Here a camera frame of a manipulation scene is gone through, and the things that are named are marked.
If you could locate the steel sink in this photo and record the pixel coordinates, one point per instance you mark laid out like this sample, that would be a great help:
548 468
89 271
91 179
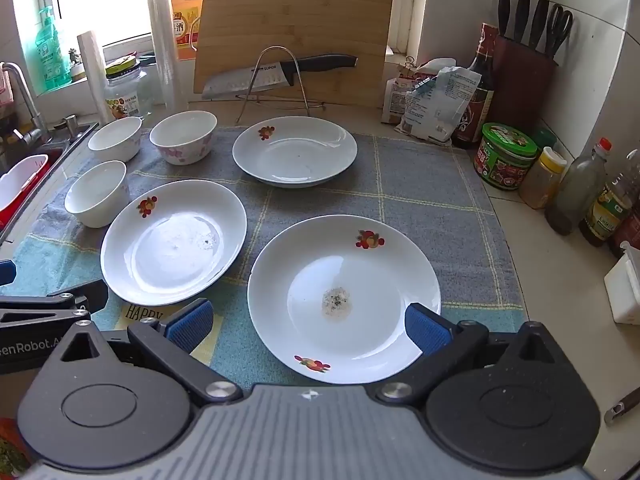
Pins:
52 152

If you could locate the small potted plant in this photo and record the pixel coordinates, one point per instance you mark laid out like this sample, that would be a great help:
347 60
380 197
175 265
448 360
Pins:
76 60

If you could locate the steel sink soap dispenser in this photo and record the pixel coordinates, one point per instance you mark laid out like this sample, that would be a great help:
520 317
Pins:
71 125

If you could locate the steel faucet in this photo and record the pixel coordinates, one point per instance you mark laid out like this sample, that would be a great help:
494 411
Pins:
22 95

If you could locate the yellow label bottle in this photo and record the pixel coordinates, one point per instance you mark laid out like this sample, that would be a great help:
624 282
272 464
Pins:
607 215

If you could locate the white plate fruit print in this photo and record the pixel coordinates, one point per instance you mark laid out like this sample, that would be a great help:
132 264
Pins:
295 150
345 260
170 250

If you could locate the white plastic box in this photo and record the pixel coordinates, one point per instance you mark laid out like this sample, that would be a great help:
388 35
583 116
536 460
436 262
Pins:
625 285

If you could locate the red sauce bottle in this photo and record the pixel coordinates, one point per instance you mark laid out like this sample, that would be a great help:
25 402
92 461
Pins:
627 237

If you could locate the yellow lid spice jar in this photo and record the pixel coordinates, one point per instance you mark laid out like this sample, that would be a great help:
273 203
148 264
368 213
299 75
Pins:
540 180

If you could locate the dark soy sauce bottle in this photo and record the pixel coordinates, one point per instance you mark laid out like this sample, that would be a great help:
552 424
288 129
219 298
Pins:
477 105

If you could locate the orange cooking wine jug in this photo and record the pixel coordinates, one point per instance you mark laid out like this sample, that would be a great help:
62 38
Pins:
182 15

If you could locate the bamboo cutting board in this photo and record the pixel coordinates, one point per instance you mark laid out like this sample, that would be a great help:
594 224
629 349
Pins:
300 20

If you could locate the white plastic bag blue print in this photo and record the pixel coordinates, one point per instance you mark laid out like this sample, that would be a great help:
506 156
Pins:
440 105

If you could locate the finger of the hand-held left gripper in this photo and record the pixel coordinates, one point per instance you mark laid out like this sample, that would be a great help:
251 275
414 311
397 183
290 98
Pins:
85 296
6 272

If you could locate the clear plastic cup stack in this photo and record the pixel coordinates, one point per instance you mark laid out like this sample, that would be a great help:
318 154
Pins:
162 50

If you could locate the white paper flour bag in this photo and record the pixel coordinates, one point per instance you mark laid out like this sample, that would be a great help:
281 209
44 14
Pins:
397 95

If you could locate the red cap oil bottle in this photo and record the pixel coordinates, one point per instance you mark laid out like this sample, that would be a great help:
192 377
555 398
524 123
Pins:
575 190

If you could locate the small green cap jar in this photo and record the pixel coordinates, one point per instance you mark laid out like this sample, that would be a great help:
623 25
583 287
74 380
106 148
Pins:
545 139

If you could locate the colourful food packet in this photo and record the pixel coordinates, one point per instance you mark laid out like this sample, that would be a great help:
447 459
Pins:
10 450

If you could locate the black kitchen scissors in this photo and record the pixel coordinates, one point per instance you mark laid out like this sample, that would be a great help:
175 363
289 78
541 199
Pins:
560 25

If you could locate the red plastic basin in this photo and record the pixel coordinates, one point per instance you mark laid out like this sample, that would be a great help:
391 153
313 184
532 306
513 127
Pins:
42 187

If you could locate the grey checked dish mat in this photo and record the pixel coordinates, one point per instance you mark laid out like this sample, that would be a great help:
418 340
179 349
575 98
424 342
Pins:
425 210

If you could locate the white floral bowl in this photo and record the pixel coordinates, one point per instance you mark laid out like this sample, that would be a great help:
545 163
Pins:
182 135

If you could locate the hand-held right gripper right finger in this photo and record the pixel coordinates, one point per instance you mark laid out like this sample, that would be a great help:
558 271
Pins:
427 327

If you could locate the green dish soap bottle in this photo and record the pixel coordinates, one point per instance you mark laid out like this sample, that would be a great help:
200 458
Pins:
50 55

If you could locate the white plastic wrap roll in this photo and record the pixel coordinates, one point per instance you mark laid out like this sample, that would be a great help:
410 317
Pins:
92 75

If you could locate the glass jar yellow lid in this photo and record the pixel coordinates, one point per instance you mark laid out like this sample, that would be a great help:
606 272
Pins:
125 95

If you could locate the green lid sauce jar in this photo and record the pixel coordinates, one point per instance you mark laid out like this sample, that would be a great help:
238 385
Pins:
502 160

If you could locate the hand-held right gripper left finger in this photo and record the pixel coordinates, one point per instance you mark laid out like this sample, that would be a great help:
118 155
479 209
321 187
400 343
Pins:
190 325

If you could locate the dark red knife block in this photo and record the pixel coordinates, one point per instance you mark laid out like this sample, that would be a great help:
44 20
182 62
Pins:
520 85

